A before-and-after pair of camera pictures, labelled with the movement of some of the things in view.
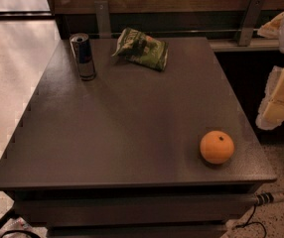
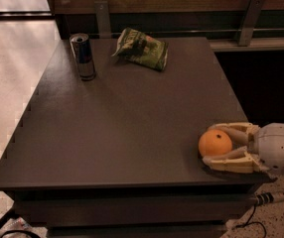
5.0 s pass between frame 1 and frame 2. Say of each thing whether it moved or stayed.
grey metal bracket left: stayed
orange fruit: stayed
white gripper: moved
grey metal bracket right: stayed
